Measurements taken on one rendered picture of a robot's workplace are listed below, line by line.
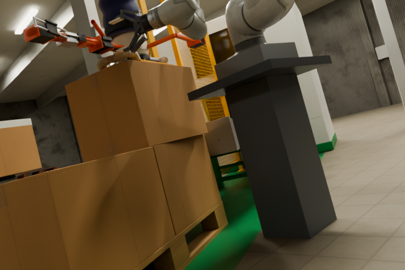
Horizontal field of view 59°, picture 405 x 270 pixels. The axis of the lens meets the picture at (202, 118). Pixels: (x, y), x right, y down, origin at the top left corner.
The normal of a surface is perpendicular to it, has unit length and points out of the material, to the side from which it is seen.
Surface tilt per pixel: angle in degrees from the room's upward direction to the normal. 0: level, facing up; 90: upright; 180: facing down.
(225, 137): 90
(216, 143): 90
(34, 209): 90
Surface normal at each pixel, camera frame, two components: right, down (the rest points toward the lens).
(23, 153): 0.82, -0.25
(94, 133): -0.44, 0.07
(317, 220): 0.65, -0.22
